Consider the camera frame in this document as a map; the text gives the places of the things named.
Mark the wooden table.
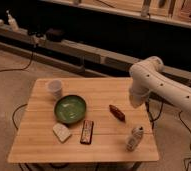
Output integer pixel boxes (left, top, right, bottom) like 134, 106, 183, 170
8, 78, 159, 163

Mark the green bowl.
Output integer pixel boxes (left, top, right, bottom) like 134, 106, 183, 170
54, 95, 87, 124

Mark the black device on ledge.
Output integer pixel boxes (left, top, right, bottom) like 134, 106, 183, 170
46, 28, 64, 42

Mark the clear plastic cup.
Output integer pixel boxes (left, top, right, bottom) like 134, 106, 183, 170
46, 80, 62, 99

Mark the white sponge block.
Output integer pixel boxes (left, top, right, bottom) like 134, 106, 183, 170
53, 123, 71, 143

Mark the black cable on floor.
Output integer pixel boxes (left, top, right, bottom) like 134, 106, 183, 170
0, 44, 37, 76

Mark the white plastic bottle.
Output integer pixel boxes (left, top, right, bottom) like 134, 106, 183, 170
126, 126, 144, 151

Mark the brown chocolate bar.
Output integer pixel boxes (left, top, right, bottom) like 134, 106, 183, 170
80, 120, 94, 145

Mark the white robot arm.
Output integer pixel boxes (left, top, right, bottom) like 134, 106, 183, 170
129, 56, 191, 116

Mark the white spray bottle background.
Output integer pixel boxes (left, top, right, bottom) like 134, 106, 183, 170
6, 11, 19, 31

